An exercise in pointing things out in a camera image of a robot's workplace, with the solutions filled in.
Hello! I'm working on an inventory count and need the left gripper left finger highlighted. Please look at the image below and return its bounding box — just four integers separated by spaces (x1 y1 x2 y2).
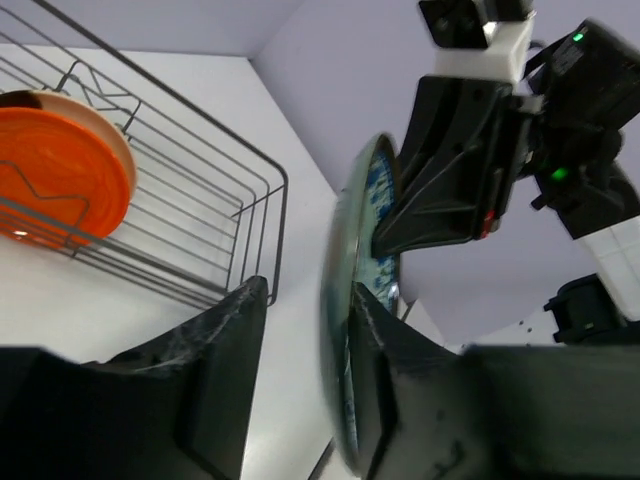
1 276 269 479

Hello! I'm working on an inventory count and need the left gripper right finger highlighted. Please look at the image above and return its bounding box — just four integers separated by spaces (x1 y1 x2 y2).
349 285 639 479

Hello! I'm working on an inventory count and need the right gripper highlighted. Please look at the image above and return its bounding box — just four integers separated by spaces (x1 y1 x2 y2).
372 18 639 258

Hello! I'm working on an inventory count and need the blue patterned plate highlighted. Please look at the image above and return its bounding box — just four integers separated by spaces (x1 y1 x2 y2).
318 133 400 474

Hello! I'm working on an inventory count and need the beige plate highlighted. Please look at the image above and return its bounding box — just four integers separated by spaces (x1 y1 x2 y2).
0 89 139 236

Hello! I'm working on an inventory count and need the orange plastic plate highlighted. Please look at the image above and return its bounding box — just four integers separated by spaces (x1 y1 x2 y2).
1 107 131 238

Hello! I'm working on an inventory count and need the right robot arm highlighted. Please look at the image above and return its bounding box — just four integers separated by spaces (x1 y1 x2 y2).
372 1 639 341

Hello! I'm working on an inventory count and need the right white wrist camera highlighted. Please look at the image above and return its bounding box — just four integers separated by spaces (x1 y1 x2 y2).
418 0 535 85

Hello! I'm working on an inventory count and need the grey wire dish rack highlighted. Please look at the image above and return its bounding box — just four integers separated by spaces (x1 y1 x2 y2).
1 1 289 308

